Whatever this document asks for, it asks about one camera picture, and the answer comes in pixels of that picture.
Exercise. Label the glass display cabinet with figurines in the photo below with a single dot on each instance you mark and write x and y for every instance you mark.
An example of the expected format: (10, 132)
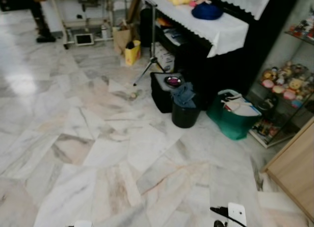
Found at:
(287, 85)

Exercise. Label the light wooden cabinet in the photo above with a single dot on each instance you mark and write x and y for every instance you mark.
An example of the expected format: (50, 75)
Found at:
(294, 173)

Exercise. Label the green tote bag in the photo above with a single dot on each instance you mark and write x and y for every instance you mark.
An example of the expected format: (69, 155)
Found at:
(233, 124)

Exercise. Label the black upright piano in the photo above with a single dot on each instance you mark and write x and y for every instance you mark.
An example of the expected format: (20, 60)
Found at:
(230, 70)

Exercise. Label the white piano cover cloth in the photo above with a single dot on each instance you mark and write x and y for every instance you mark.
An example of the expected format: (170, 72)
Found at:
(221, 33)

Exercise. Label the white lace cloth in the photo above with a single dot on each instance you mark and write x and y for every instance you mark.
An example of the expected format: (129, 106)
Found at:
(245, 0)

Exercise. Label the black round bucket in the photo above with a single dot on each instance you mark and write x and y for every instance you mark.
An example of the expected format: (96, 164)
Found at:
(185, 116)

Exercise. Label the blue denim cloth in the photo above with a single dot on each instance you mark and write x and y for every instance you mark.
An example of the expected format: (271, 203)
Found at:
(184, 94)

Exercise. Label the small round bowl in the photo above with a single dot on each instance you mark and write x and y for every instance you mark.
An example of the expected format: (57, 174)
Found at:
(172, 81)

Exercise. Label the dark blue plush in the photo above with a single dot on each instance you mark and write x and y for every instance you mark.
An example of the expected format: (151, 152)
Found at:
(206, 12)

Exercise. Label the black square storage box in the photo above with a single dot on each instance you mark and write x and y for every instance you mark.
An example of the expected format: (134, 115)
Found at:
(161, 94)

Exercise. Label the black tripod stand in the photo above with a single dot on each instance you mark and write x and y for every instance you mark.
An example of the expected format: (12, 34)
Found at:
(153, 40)

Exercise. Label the small floor object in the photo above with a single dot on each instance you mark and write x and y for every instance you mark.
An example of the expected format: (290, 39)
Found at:
(132, 94)

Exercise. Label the yellow paper bag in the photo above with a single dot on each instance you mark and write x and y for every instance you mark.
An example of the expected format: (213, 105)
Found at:
(131, 54)

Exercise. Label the brown paper bag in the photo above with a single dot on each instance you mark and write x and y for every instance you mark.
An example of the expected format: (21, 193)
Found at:
(120, 38)

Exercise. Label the white framed tablet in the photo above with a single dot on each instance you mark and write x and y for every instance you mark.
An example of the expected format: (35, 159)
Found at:
(84, 39)

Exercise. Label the white metal rack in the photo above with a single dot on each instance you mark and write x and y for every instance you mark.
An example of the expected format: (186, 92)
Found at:
(83, 23)

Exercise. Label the person's dark trouser leg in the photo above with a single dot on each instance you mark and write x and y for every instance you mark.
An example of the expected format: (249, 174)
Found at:
(41, 23)

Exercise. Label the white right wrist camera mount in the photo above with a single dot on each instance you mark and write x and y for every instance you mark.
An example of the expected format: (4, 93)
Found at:
(237, 213)

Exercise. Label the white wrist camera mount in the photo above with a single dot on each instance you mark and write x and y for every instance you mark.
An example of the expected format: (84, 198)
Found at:
(82, 224)
(237, 213)

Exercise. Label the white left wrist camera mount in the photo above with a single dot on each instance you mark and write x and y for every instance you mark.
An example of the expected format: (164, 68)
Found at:
(82, 224)

